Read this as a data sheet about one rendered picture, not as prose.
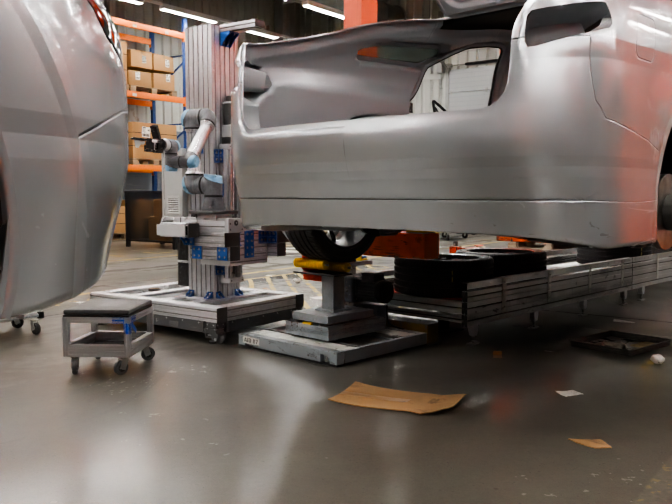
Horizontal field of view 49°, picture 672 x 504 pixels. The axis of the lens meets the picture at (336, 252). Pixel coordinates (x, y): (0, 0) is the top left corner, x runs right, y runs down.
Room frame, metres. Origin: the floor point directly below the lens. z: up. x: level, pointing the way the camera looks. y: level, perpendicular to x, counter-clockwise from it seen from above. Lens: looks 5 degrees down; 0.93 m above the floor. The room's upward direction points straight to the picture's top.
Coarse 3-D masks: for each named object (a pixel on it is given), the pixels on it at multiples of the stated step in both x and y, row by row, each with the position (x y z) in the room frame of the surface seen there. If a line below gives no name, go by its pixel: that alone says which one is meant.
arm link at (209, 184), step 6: (204, 174) 4.73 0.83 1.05; (210, 174) 4.74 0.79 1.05; (204, 180) 4.71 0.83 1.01; (210, 180) 4.69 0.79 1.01; (216, 180) 4.70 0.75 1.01; (198, 186) 4.72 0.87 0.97; (204, 186) 4.71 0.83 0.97; (210, 186) 4.69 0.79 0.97; (216, 186) 4.70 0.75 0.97; (222, 186) 4.75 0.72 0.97; (204, 192) 4.73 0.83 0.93; (210, 192) 4.69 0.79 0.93; (216, 192) 4.70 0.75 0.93; (222, 192) 4.75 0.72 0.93
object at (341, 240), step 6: (324, 234) 4.24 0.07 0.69; (330, 234) 4.57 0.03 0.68; (342, 234) 4.62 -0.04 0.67; (348, 234) 4.58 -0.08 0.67; (354, 234) 4.55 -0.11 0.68; (360, 234) 4.52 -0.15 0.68; (366, 234) 4.50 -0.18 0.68; (330, 240) 4.27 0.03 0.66; (336, 240) 4.58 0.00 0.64; (342, 240) 4.55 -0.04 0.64; (348, 240) 4.52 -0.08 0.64; (354, 240) 4.49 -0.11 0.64; (360, 240) 4.46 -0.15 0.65; (336, 246) 4.31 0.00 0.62; (342, 246) 4.40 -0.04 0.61; (348, 246) 4.39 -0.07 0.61; (354, 246) 4.42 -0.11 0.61
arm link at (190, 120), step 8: (184, 112) 4.77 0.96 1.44; (192, 112) 4.75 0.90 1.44; (184, 120) 4.76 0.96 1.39; (192, 120) 4.74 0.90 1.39; (192, 128) 4.74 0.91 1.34; (192, 136) 4.76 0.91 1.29; (200, 160) 4.79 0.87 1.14; (192, 168) 4.76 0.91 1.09; (200, 168) 4.79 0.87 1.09; (184, 176) 4.80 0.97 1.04; (192, 176) 4.74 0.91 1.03; (200, 176) 4.76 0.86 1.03; (184, 184) 4.76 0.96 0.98; (192, 184) 4.74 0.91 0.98; (192, 192) 4.77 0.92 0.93; (200, 192) 4.75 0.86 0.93
